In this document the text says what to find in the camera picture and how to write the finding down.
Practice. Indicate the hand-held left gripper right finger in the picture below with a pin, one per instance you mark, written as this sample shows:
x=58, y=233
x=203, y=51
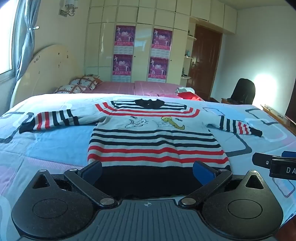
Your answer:
x=201, y=171

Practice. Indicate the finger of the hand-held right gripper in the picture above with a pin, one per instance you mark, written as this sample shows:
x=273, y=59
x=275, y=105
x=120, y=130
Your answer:
x=261, y=160
x=289, y=154

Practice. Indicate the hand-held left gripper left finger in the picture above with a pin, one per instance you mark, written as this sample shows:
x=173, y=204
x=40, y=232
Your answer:
x=93, y=172

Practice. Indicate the striped knit sweater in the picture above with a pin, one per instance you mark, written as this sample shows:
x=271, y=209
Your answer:
x=150, y=143

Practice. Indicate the wooden desk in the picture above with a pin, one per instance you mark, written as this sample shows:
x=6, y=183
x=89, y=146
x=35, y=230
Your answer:
x=275, y=117

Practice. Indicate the light blue printed blanket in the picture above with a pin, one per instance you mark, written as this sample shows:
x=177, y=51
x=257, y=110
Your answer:
x=46, y=143

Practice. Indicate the black chair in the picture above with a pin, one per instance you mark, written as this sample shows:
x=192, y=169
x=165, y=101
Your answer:
x=244, y=91

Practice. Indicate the red cloth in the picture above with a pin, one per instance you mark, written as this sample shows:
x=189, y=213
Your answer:
x=190, y=96

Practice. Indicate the small striped cloth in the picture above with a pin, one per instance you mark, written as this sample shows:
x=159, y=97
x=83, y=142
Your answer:
x=182, y=90

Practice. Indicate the patterned pillow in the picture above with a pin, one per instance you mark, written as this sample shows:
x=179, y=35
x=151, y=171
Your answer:
x=69, y=89
x=85, y=81

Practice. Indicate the pink bed sheet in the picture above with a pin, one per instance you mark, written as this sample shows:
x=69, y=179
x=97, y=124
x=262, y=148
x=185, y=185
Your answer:
x=120, y=89

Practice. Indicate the corner shelf unit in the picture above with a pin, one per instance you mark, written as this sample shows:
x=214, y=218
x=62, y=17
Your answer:
x=188, y=67

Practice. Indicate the cream rounded headboard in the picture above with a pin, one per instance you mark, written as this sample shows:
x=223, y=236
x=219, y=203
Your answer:
x=50, y=69

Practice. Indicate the brown wooden door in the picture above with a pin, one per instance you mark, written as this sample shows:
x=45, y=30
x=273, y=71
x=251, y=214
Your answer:
x=208, y=60

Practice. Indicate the grey blue curtain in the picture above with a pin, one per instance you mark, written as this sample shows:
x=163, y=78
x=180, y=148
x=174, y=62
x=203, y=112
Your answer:
x=26, y=37

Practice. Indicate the window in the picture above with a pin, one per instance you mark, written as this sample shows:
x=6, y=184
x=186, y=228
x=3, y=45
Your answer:
x=7, y=41

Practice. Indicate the cream wardrobe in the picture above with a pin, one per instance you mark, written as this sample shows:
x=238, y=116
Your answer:
x=143, y=18

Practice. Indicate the pink wall poster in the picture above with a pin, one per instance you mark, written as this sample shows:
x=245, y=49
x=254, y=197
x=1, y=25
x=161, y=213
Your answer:
x=124, y=38
x=122, y=67
x=158, y=68
x=161, y=41

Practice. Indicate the wall lamp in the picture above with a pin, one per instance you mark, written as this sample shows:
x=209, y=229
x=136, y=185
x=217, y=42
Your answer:
x=68, y=8

